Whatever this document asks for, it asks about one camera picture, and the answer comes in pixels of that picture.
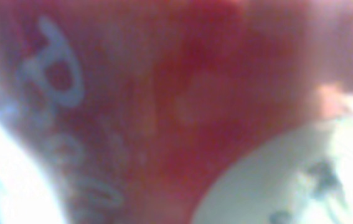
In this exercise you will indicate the colourful tissue multipack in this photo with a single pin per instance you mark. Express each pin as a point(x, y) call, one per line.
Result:
point(176, 111)

